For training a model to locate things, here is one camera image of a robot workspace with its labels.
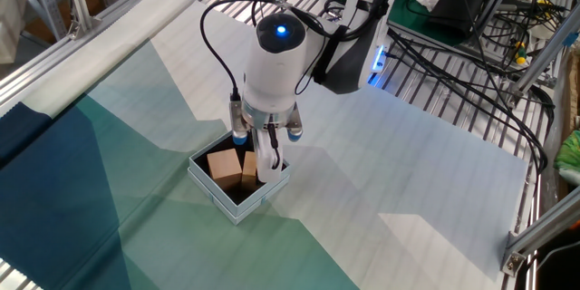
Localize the long black camera cable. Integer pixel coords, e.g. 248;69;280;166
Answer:
198;0;318;103

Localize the silver bracket with blue tip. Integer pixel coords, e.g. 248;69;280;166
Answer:
285;102;305;142

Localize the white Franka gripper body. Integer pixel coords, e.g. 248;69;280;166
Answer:
251;127;285;184

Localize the yellow handled screwdriver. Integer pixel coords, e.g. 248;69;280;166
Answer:
510;39;529;66

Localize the grey perforated metal upright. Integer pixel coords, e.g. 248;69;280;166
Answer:
22;0;69;41

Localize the green plastic bag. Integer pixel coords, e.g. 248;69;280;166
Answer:
553;129;580;187

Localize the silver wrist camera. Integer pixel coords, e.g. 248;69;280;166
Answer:
227;99;249;146

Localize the aluminium frame post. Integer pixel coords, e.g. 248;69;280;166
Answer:
510;6;580;97
499;188;580;278

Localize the blue green white tablecloth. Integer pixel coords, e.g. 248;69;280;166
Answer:
0;0;530;290

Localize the green cutting mat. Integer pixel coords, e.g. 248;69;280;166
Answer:
280;0;504;49

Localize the thick black cable bundle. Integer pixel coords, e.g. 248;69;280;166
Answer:
387;26;557;174

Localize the flat black box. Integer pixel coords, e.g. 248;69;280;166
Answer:
425;0;491;41

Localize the light wooden cube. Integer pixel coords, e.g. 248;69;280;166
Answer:
240;150;259;191
207;148;244;191

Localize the aluminium table edge rail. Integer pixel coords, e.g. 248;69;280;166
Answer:
0;0;203;117

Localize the light blue gift box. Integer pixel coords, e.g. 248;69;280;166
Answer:
187;125;292;227

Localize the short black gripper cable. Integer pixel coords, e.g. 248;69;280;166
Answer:
266;121;282;171

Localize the crumpled white tissue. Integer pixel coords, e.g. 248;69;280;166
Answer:
415;0;443;13

